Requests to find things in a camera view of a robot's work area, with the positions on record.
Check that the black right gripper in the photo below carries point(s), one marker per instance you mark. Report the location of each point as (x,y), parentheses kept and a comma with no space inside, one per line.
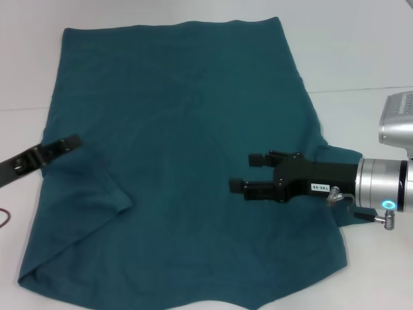
(319,179)

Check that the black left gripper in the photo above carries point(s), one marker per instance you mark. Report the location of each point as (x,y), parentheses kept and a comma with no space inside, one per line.
(16,168)

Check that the teal blue t-shirt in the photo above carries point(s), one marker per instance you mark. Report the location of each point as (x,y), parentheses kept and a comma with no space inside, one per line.
(193,113)

